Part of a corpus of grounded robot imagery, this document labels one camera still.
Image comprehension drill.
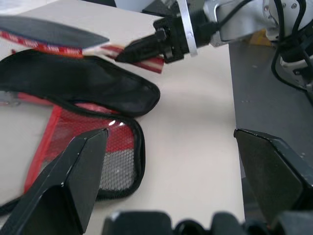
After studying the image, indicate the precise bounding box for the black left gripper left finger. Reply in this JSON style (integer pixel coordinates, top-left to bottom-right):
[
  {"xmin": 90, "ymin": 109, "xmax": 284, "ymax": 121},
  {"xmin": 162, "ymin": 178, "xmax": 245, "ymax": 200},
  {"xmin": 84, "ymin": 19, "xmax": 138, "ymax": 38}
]
[{"xmin": 0, "ymin": 128, "xmax": 109, "ymax": 235}]

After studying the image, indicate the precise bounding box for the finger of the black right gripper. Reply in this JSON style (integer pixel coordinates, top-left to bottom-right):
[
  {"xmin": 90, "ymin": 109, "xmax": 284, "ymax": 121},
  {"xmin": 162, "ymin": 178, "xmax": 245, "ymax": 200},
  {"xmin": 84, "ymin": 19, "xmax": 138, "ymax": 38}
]
[{"xmin": 114, "ymin": 33, "xmax": 167, "ymax": 63}]

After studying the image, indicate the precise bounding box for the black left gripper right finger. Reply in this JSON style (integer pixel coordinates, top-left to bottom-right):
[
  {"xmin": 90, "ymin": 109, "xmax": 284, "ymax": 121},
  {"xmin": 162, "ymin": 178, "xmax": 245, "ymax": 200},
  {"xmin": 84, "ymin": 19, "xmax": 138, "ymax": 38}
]
[{"xmin": 233, "ymin": 128, "xmax": 313, "ymax": 224}]

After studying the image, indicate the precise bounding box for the black red table tennis paddle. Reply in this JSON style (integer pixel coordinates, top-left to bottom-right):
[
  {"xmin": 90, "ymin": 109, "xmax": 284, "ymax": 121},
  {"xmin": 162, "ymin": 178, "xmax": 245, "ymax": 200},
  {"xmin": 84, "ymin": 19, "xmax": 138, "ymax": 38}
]
[{"xmin": 0, "ymin": 15, "xmax": 165, "ymax": 74}]

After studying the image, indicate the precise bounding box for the black red paddle case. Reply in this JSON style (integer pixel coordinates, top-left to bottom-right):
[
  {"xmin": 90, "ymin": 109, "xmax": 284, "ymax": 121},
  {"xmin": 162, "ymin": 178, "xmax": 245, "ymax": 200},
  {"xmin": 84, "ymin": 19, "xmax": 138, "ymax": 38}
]
[{"xmin": 0, "ymin": 48, "xmax": 161, "ymax": 216}]

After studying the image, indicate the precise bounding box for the yellow object on floor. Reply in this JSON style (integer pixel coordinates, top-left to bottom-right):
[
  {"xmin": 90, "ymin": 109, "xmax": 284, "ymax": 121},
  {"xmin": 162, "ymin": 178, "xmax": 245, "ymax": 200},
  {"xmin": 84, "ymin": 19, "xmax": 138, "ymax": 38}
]
[{"xmin": 248, "ymin": 28, "xmax": 272, "ymax": 47}]

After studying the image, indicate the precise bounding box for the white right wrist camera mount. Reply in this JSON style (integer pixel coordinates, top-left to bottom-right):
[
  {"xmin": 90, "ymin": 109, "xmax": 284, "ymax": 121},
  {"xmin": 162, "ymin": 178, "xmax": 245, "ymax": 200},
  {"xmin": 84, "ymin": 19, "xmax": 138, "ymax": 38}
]
[{"xmin": 176, "ymin": 0, "xmax": 199, "ymax": 58}]

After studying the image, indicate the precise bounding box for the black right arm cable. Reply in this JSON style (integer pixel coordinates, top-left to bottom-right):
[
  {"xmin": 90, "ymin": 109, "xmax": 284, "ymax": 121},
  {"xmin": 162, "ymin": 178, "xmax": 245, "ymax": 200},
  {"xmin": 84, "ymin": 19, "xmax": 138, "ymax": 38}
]
[{"xmin": 207, "ymin": 0, "xmax": 252, "ymax": 31}]

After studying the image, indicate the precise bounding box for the black torso cable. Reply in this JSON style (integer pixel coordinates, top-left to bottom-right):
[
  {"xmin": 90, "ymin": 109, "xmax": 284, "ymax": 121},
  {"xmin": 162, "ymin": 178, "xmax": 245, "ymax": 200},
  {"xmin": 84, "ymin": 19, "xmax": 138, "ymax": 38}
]
[{"xmin": 270, "ymin": 0, "xmax": 313, "ymax": 93}]

